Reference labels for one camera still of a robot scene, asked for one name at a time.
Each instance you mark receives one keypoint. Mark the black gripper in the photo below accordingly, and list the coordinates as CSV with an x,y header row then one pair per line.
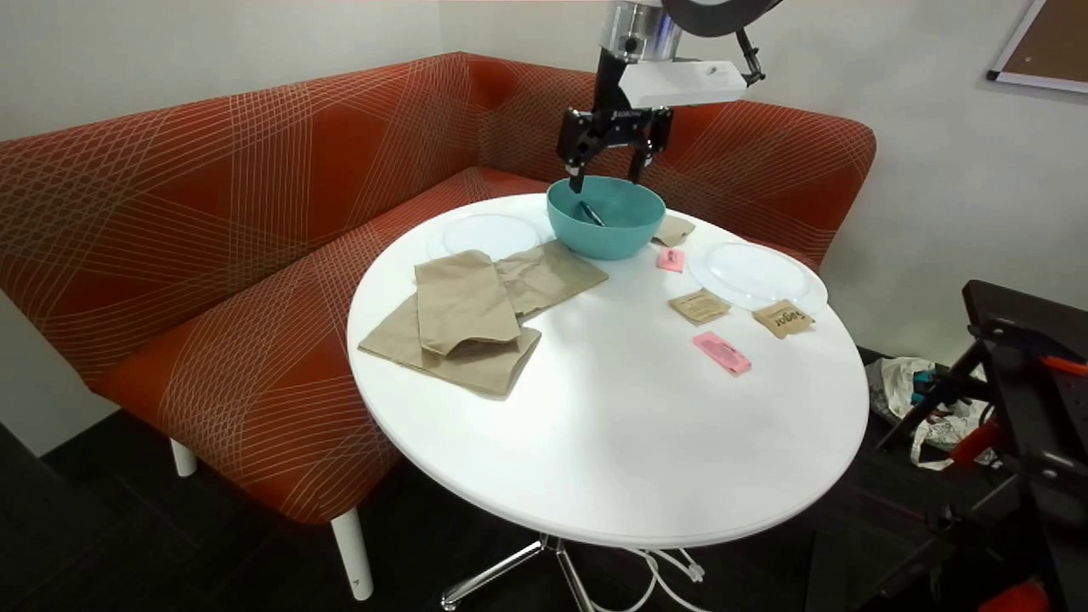
x,y
613,132

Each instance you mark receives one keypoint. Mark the chrome table base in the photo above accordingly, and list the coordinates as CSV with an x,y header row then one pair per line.
x,y
510,566

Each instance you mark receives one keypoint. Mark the black robot cart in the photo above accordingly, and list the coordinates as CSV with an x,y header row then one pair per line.
x,y
1020,489

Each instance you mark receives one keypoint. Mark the framed cork board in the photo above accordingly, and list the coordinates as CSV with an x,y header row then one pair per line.
x,y
1047,37

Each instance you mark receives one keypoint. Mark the teal bowl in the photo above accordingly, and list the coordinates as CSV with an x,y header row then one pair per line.
x,y
606,234

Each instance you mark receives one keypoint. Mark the pink sweetener packet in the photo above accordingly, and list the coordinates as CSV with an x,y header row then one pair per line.
x,y
722,351
672,260

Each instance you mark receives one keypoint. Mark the brown packet printed Sugar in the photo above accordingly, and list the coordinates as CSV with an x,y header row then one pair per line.
x,y
782,316

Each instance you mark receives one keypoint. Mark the white bag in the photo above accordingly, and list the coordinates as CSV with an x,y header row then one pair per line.
x,y
907,391

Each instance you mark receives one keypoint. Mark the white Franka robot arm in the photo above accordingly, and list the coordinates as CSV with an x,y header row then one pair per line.
x,y
666,54

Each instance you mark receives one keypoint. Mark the orange patterned sofa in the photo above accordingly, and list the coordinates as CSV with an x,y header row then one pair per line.
x,y
224,260

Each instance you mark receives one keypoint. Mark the plain brown sugar packet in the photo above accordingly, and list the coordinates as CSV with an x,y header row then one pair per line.
x,y
699,307

